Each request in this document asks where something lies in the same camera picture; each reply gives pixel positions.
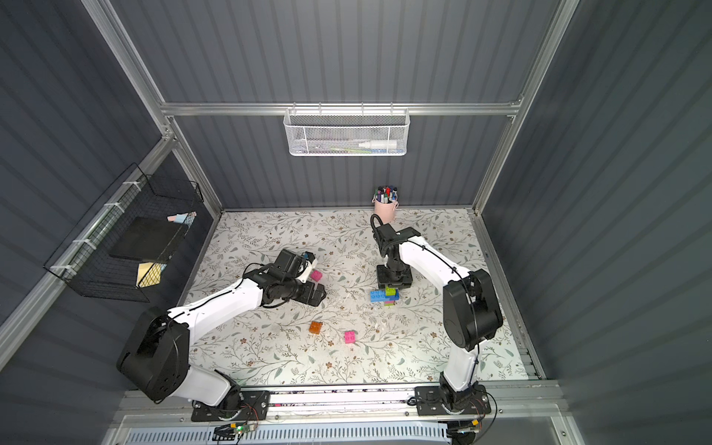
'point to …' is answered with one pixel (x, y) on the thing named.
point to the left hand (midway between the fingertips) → (317, 293)
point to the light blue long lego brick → (380, 296)
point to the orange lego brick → (315, 326)
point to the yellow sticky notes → (148, 274)
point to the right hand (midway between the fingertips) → (389, 289)
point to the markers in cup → (386, 194)
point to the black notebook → (148, 238)
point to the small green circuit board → (228, 432)
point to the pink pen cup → (385, 210)
